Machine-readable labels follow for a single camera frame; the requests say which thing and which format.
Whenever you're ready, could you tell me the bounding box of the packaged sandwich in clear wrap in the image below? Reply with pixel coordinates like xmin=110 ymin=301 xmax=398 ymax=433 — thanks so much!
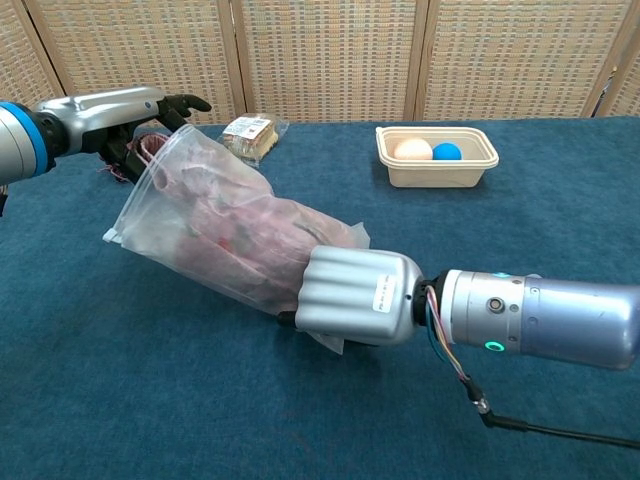
xmin=219 ymin=113 xmax=290 ymax=169

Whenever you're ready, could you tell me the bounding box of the woven rattan folding screen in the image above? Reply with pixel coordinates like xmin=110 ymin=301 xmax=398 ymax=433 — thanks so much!
xmin=0 ymin=0 xmax=640 ymax=127

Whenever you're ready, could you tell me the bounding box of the cream egg-shaped ball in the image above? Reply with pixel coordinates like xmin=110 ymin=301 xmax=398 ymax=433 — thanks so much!
xmin=393 ymin=137 xmax=434 ymax=162

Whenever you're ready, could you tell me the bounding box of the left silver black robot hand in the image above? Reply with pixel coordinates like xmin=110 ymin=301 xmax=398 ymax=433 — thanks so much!
xmin=33 ymin=85 xmax=214 ymax=184

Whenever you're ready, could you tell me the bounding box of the beige plastic food container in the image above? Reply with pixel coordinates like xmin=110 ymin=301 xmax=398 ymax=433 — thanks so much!
xmin=375 ymin=126 xmax=500 ymax=189

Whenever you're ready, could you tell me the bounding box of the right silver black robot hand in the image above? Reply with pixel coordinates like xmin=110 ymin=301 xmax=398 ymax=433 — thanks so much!
xmin=277 ymin=245 xmax=426 ymax=351

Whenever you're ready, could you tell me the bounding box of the transparent plastic zip bag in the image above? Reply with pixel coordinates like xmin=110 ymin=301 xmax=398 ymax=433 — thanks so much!
xmin=102 ymin=123 xmax=372 ymax=357

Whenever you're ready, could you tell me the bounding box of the dark red grape bunch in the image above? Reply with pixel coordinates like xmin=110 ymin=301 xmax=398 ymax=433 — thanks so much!
xmin=95 ymin=158 xmax=132 ymax=185

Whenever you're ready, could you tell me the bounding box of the blue ball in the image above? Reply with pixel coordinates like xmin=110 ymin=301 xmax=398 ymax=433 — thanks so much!
xmin=431 ymin=142 xmax=464 ymax=162

